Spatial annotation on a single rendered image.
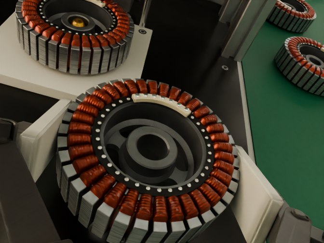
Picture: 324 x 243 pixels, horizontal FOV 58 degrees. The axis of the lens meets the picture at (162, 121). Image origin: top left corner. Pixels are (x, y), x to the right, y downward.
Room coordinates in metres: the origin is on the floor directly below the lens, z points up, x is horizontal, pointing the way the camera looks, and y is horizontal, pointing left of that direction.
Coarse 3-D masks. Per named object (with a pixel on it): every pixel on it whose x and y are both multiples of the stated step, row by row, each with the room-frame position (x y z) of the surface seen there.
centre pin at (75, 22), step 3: (75, 18) 0.25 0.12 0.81; (78, 18) 0.25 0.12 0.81; (72, 21) 0.24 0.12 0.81; (75, 21) 0.24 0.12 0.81; (78, 21) 0.25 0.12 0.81; (81, 21) 0.25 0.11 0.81; (72, 24) 0.24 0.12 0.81; (75, 24) 0.24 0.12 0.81; (78, 24) 0.24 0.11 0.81; (81, 24) 0.25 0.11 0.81; (84, 24) 0.25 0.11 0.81
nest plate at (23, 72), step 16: (0, 32) 0.22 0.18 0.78; (16, 32) 0.23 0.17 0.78; (96, 32) 0.28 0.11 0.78; (144, 32) 0.32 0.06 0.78; (0, 48) 0.20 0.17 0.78; (16, 48) 0.20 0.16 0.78; (144, 48) 0.29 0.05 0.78; (0, 64) 0.18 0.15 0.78; (16, 64) 0.18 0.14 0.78; (32, 64) 0.19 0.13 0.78; (128, 64) 0.25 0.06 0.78; (0, 80) 0.17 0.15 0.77; (16, 80) 0.17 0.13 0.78; (32, 80) 0.17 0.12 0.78; (48, 80) 0.18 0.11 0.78; (64, 80) 0.19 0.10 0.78; (80, 80) 0.20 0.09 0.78; (96, 80) 0.21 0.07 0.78; (64, 96) 0.18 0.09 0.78
